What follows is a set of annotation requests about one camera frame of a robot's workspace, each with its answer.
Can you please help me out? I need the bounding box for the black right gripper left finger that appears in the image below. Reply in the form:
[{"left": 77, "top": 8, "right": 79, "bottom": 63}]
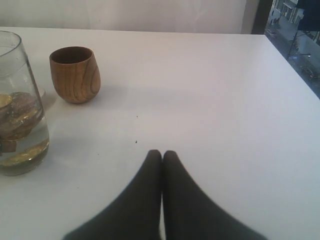
[{"left": 64, "top": 150, "right": 162, "bottom": 240}]

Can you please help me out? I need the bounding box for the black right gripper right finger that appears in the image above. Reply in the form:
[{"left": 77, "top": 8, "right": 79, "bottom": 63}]
[{"left": 162, "top": 150, "right": 265, "bottom": 240}]

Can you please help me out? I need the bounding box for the clear plastic shaker cup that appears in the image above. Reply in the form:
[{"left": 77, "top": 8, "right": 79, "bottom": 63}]
[{"left": 0, "top": 30, "right": 50, "bottom": 176}]

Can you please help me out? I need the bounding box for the brown wooden cup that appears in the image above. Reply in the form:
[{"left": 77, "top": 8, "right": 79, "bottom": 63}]
[{"left": 49, "top": 46, "right": 101, "bottom": 104}]

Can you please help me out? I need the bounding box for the gold coin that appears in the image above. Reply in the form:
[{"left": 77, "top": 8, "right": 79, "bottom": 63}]
[{"left": 0, "top": 93, "right": 13, "bottom": 109}]

